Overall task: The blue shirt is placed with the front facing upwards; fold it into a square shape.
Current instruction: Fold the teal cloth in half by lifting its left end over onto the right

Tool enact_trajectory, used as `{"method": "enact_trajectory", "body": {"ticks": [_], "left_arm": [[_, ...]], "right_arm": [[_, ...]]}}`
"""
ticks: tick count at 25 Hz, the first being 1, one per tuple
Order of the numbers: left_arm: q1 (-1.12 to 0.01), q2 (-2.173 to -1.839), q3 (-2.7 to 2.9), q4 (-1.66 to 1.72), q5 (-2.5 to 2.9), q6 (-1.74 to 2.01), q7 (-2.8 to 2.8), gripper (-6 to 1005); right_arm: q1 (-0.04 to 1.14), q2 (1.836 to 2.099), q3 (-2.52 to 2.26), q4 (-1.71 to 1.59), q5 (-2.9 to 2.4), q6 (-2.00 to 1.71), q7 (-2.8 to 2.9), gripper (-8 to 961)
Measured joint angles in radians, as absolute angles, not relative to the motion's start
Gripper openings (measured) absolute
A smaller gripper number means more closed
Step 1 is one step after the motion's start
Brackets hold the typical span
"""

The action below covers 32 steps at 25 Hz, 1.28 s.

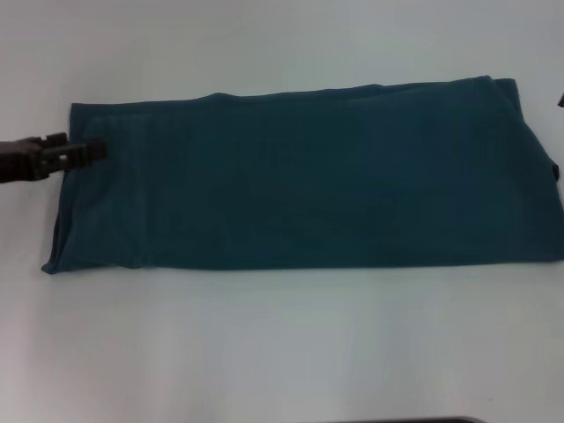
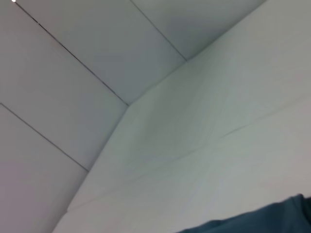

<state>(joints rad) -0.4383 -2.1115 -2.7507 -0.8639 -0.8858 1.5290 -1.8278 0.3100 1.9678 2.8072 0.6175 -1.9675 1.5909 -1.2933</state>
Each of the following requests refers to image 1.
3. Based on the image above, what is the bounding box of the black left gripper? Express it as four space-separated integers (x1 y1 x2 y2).
0 131 109 186

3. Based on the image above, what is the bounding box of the teal FREE print T-shirt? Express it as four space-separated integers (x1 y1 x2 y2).
41 74 564 277

